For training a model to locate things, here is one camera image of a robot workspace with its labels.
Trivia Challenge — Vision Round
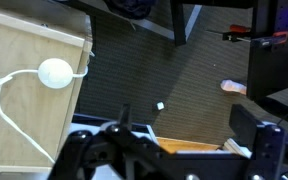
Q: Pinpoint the light wooden platform box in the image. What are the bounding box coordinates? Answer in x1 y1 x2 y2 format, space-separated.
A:
0 6 94 174

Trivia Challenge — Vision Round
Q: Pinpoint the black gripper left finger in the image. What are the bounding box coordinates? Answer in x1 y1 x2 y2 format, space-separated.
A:
47 103 172 180

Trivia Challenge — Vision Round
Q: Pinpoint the black bag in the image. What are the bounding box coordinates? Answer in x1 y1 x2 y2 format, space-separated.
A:
103 0 158 20

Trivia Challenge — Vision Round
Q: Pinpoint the red handled clamp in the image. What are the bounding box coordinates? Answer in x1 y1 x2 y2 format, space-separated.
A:
252 30 288 48
206 23 252 43

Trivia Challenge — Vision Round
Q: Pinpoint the black robot cart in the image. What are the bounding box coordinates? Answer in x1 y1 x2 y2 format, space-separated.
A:
246 0 288 101

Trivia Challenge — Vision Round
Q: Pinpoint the small white cube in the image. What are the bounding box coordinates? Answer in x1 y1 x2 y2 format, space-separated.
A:
155 101 166 112

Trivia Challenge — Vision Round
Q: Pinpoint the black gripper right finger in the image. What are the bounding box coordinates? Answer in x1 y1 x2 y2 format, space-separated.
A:
229 103 288 180

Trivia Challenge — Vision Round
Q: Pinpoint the bare human foot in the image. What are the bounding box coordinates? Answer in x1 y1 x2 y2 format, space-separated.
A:
219 79 248 96

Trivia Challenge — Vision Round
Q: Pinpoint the black table leg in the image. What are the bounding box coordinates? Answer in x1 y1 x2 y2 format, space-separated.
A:
169 0 188 47

